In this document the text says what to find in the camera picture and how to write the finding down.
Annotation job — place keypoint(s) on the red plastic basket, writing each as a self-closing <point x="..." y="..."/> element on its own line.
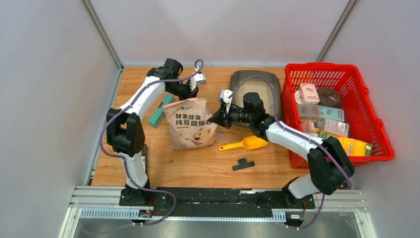
<point x="358" y="110"/>

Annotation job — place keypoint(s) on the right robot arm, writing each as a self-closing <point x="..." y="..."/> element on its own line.
<point x="329" y="165"/>

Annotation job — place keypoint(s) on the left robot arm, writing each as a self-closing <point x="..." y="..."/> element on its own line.
<point x="123" y="129"/>

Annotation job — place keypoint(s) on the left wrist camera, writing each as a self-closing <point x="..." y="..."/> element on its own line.
<point x="197" y="79"/>

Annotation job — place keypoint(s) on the brown round container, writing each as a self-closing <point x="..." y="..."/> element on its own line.
<point x="328" y="97"/>

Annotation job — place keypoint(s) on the teal pink box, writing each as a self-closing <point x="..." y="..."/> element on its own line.
<point x="316" y="112"/>

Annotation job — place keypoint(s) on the pink cat litter bag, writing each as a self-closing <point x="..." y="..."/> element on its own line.
<point x="189" y="126"/>

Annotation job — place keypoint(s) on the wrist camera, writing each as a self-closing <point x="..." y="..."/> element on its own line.
<point x="197" y="79"/>
<point x="225" y="98"/>

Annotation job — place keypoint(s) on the black bag clip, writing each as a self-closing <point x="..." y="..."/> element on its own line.
<point x="243" y="164"/>

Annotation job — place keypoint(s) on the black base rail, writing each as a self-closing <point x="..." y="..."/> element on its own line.
<point x="221" y="203"/>

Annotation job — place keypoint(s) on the black flat box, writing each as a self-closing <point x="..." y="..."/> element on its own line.
<point x="144" y="156"/>

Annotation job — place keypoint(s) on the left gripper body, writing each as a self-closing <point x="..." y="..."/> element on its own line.
<point x="183" y="91"/>

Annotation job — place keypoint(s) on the white patterned box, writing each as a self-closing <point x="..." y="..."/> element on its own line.
<point x="333" y="127"/>

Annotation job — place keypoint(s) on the grey litter box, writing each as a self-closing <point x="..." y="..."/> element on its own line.
<point x="266" y="84"/>

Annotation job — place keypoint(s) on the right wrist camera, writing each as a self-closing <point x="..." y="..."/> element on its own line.
<point x="225" y="98"/>

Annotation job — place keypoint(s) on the pink white carton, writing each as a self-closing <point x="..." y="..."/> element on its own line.
<point x="306" y="94"/>

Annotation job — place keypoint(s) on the yellow plastic scoop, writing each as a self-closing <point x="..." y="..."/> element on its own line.
<point x="249" y="143"/>

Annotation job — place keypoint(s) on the yellow sponge pack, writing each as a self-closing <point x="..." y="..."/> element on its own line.
<point x="352" y="147"/>

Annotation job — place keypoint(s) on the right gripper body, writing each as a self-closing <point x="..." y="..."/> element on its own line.
<point x="238" y="115"/>

